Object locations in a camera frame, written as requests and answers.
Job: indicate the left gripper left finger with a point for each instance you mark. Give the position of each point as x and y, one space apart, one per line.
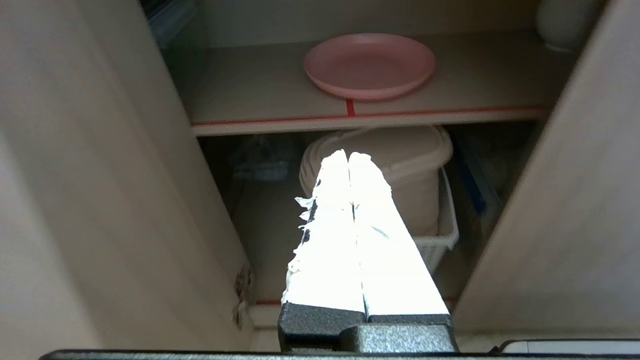
327 260

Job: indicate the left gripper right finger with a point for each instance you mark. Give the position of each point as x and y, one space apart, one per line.
387 260

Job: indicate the metal cabinet hinge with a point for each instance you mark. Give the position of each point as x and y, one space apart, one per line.
243 290

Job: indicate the beige cabinet shelf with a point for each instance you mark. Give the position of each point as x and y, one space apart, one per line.
280 85

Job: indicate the beige cabinet door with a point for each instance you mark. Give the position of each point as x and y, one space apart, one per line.
100 175
565 200

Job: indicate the white plastic basket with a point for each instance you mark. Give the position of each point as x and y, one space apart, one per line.
445 235

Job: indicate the beige lidded plastic container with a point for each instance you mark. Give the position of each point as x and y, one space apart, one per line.
415 165

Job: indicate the blue clear plastic bag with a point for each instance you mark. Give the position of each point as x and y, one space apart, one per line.
477 185

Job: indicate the pink plastic plate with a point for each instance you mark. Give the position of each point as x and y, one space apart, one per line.
370 65

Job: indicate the white ceramic vessel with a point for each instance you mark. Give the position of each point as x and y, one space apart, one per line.
565 22

